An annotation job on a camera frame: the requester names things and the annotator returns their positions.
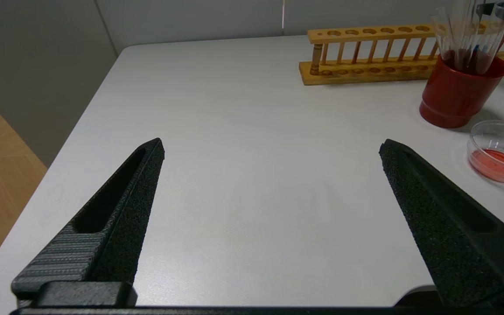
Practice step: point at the red cup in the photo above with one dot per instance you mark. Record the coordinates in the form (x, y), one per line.
(457, 96)

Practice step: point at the red pigment test tube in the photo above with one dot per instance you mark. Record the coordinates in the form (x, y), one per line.
(499, 35)

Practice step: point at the wooden test tube rack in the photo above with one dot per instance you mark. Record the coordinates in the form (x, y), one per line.
(365, 74)

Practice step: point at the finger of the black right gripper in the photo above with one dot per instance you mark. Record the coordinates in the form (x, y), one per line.
(488, 9)

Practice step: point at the clear glass bowl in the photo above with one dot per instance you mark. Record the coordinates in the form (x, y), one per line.
(497, 164)

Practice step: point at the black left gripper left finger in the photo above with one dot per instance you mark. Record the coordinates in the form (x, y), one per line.
(120, 236)

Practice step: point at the blue pigment test tube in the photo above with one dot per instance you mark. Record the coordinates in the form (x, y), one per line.
(488, 46)

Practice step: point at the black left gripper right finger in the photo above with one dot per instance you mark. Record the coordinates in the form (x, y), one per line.
(449, 232)

